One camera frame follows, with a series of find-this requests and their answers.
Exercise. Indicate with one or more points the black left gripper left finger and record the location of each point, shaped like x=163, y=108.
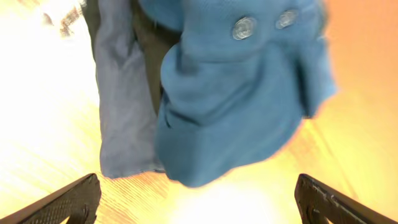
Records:
x=75, y=203

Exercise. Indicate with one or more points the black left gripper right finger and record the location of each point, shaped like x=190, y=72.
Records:
x=320, y=204

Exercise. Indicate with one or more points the teal blue polo shirt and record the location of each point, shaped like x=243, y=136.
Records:
x=238, y=83

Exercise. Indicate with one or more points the navy folded garment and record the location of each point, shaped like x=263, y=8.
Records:
x=127, y=146

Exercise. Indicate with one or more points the black folded garment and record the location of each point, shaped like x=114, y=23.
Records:
x=149, y=46

